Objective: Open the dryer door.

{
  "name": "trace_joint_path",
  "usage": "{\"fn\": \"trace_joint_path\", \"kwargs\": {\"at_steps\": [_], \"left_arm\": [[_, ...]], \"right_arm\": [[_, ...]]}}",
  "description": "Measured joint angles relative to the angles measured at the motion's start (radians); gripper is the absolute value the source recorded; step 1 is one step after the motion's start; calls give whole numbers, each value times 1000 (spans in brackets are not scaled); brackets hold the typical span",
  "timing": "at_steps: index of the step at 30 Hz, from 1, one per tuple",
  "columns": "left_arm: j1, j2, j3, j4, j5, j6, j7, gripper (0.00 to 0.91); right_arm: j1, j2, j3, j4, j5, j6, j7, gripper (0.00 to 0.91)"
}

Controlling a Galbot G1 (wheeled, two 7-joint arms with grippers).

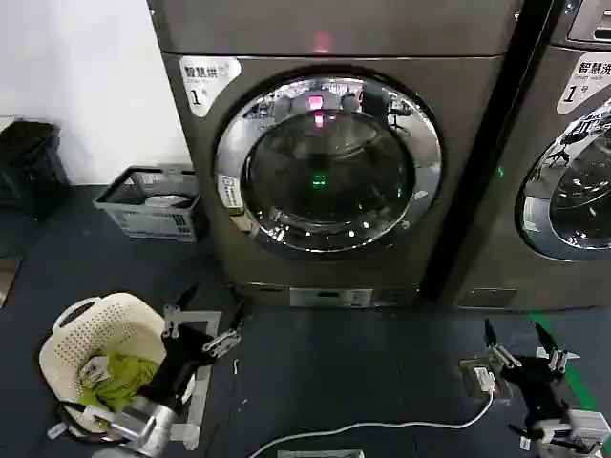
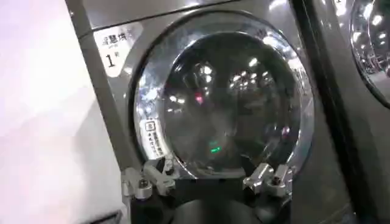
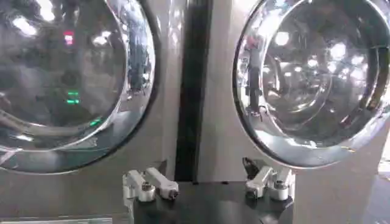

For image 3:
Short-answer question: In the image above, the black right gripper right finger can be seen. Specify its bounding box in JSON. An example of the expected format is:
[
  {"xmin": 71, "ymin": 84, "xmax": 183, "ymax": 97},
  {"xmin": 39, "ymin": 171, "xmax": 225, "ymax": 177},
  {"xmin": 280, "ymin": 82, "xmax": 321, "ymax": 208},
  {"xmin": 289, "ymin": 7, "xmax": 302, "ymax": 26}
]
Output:
[{"xmin": 242, "ymin": 156, "xmax": 296, "ymax": 202}]

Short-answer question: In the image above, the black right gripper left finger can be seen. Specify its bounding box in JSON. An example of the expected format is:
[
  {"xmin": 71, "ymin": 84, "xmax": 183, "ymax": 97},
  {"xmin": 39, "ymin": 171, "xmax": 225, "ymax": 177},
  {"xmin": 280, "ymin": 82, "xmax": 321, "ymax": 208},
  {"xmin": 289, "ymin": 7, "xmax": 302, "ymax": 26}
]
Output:
[{"xmin": 122, "ymin": 159, "xmax": 180, "ymax": 203}]

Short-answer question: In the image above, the grey dryer cabinet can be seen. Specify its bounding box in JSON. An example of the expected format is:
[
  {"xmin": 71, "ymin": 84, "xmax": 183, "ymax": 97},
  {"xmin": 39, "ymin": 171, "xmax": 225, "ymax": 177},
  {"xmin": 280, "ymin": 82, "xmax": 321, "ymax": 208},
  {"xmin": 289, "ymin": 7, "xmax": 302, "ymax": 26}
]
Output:
[
  {"xmin": 0, "ymin": 0, "xmax": 185, "ymax": 224},
  {"xmin": 197, "ymin": 0, "xmax": 390, "ymax": 224}
]

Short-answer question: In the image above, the round glass dryer door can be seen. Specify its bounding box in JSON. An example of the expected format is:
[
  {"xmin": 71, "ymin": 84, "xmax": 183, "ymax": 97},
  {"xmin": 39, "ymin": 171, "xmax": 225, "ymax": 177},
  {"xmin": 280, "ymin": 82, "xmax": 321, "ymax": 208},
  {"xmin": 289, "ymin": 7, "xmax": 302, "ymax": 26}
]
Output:
[
  {"xmin": 0, "ymin": 0, "xmax": 161, "ymax": 175},
  {"xmin": 232, "ymin": 0, "xmax": 390, "ymax": 170}
]

